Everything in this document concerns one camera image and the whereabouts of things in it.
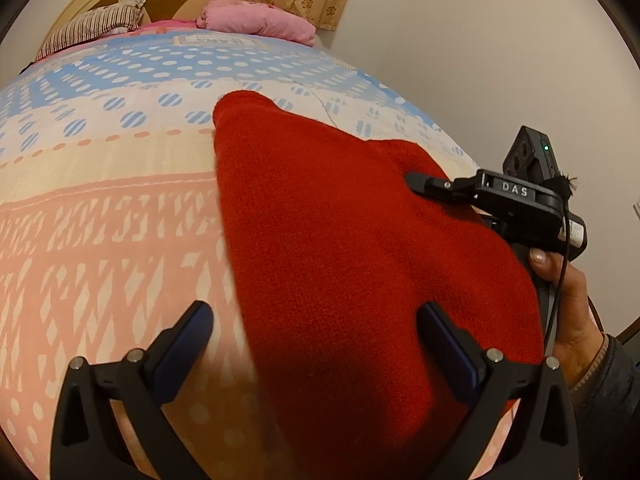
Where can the red knitted sweater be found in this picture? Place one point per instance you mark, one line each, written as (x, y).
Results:
(332, 256)

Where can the polka dot bed sheet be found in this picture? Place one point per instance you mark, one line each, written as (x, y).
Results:
(110, 224)

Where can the person's right hand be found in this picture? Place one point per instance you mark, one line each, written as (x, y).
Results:
(578, 340)

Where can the pink folded blanket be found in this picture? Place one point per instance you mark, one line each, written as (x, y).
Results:
(249, 18)

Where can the striped pillow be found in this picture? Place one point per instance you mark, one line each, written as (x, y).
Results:
(124, 16)

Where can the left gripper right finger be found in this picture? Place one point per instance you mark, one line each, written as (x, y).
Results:
(542, 442)

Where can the dark jacket sleeve forearm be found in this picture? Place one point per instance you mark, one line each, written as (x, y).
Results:
(606, 408)

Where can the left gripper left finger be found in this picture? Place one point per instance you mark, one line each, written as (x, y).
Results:
(87, 442)

